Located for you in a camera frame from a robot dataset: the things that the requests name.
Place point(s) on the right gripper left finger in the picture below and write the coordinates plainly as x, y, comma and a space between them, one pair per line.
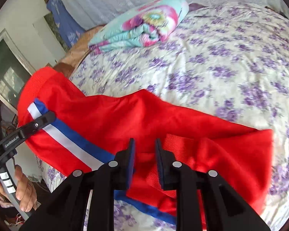
86, 199

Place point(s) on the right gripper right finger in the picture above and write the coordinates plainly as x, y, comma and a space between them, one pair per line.
205, 201

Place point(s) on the red track pants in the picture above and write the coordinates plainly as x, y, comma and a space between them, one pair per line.
89, 130

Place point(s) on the person's left hand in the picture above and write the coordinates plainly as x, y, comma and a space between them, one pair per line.
25, 192

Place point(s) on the purple floral bed sheet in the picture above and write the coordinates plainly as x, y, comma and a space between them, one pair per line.
230, 61

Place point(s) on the blue pillow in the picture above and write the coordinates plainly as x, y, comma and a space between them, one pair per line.
69, 30

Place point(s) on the folded teal floral quilt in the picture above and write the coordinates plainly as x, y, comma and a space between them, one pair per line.
141, 26

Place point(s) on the window with white frame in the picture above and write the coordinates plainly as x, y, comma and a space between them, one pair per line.
15, 71

